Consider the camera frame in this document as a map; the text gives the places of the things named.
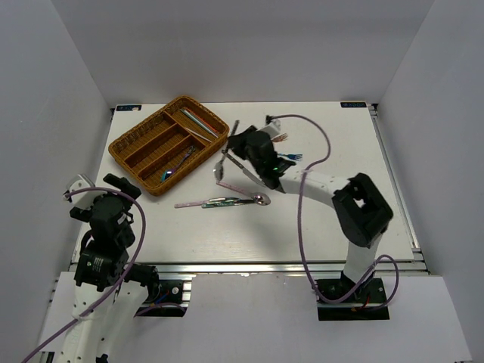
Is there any clear white chopstick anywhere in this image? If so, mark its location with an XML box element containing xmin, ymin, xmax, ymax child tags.
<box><xmin>184</xmin><ymin>127</ymin><xmax>212</xmax><ymax>144</ymax></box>

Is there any blue right table label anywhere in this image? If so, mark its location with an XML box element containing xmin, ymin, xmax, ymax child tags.
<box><xmin>340</xmin><ymin>101</ymin><xmax>367</xmax><ymax>108</ymax></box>

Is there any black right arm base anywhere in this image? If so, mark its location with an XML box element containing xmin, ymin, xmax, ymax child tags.
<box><xmin>317</xmin><ymin>278</ymin><xmax>390</xmax><ymax>321</ymax></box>

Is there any green patterned handle utensil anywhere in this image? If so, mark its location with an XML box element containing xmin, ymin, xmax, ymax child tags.
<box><xmin>201</xmin><ymin>198</ymin><xmax>255</xmax><ymax>209</ymax></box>

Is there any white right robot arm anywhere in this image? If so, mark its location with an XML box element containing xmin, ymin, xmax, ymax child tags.
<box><xmin>228</xmin><ymin>126</ymin><xmax>393</xmax><ymax>302</ymax></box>

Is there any dark handled silver spoon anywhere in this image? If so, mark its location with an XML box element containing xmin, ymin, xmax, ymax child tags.
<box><xmin>213</xmin><ymin>119</ymin><xmax>240</xmax><ymax>182</ymax></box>

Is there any brown wicker cutlery tray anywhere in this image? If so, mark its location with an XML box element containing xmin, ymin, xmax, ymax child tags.
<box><xmin>108</xmin><ymin>95</ymin><xmax>230</xmax><ymax>197</ymax></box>

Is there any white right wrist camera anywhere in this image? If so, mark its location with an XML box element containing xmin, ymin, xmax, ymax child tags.
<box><xmin>261</xmin><ymin>115</ymin><xmax>281</xmax><ymax>139</ymax></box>

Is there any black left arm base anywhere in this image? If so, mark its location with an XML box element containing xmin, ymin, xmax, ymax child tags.
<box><xmin>124</xmin><ymin>264</ymin><xmax>186</xmax><ymax>317</ymax></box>

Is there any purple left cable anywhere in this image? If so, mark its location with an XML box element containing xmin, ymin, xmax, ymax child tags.
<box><xmin>20</xmin><ymin>187</ymin><xmax>147</xmax><ymax>363</ymax></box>

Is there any blue left table label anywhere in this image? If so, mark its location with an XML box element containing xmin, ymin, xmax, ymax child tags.
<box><xmin>116</xmin><ymin>104</ymin><xmax>141</xmax><ymax>112</ymax></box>

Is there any blue table label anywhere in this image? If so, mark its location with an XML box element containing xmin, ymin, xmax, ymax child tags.
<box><xmin>116</xmin><ymin>104</ymin><xmax>141</xmax><ymax>112</ymax></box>
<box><xmin>340</xmin><ymin>101</ymin><xmax>367</xmax><ymax>108</ymax></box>

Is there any rose gold fork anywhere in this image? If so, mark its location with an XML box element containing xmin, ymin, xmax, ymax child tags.
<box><xmin>272</xmin><ymin>133</ymin><xmax>288</xmax><ymax>143</ymax></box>

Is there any iridescent purple spoon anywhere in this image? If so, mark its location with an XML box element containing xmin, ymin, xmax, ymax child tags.
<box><xmin>160</xmin><ymin>146</ymin><xmax>197</xmax><ymax>183</ymax></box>

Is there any black handled steel knife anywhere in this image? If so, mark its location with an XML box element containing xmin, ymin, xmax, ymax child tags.
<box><xmin>222</xmin><ymin>151</ymin><xmax>266</xmax><ymax>188</ymax></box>

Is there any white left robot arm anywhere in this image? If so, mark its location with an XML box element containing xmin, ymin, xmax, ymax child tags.
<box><xmin>56</xmin><ymin>174</ymin><xmax>160</xmax><ymax>362</ymax></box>

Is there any pink handled knife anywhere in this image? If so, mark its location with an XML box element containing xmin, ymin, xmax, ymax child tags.
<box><xmin>174</xmin><ymin>197</ymin><xmax>237</xmax><ymax>209</ymax></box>

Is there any silver spoon pink handle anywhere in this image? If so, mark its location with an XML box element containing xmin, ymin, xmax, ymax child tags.
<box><xmin>216</xmin><ymin>181</ymin><xmax>271</xmax><ymax>206</ymax></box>

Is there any purple cable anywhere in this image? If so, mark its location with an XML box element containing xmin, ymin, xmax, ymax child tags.
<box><xmin>266</xmin><ymin>114</ymin><xmax>400</xmax><ymax>308</ymax></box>
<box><xmin>20</xmin><ymin>187</ymin><xmax>147</xmax><ymax>363</ymax></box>

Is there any blue iridescent fork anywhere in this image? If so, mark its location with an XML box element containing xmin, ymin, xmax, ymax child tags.
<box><xmin>278</xmin><ymin>153</ymin><xmax>303</xmax><ymax>162</ymax></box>

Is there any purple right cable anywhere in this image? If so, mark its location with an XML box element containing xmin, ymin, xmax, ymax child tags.
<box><xmin>266</xmin><ymin>114</ymin><xmax>400</xmax><ymax>308</ymax></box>

